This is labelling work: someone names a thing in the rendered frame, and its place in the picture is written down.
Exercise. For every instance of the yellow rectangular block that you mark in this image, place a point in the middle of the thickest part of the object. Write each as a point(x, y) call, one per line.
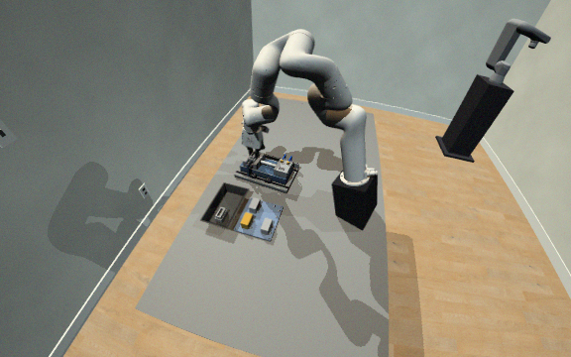
point(247, 220)

